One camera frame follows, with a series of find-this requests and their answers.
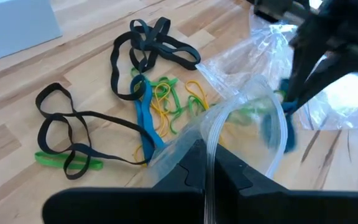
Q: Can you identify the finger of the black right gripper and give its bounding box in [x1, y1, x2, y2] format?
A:
[285, 17, 333, 107]
[296, 52, 358, 109]

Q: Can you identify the clear plastic zip bag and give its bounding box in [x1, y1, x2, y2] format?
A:
[147, 73, 294, 224]
[195, 6, 358, 132]

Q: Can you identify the black aluminium table frame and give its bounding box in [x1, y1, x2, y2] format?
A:
[252, 0, 318, 24]

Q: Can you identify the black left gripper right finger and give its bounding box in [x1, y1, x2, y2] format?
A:
[214, 144, 358, 224]

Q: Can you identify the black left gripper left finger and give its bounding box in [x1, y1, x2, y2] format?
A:
[41, 139, 206, 224]

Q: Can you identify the thin green rubber band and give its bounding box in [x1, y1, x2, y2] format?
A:
[131, 67, 185, 135]
[187, 95, 210, 118]
[225, 89, 287, 126]

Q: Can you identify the wide green rubber band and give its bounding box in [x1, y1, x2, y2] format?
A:
[34, 150, 104, 172]

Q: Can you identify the dark navy rubber band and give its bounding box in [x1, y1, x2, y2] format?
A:
[129, 16, 172, 74]

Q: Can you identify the white box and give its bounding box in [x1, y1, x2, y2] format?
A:
[0, 0, 63, 66]

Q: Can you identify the wide blue rubber band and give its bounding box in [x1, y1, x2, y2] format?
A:
[260, 78, 300, 154]
[129, 73, 167, 163]

